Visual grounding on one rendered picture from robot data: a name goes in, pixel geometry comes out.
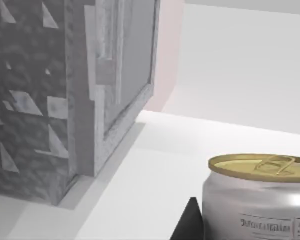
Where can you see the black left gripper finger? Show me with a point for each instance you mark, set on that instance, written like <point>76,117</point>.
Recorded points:
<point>191,221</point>

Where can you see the silver can with gold lid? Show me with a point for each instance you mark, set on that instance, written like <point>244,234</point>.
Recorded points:
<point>255,200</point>

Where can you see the grey cabinet door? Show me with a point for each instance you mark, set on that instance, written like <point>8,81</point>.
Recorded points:
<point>120,80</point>

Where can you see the grey cabinet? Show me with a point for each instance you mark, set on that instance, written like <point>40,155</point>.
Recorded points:
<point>30,100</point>

